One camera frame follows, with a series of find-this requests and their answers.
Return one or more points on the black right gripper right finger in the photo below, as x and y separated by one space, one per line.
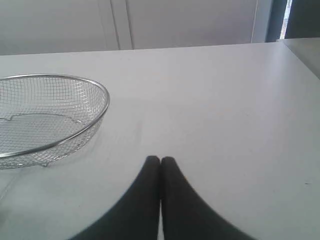
185 215

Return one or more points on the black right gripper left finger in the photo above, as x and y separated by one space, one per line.
136 215

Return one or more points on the oval metal mesh basket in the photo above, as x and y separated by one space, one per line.
47 117

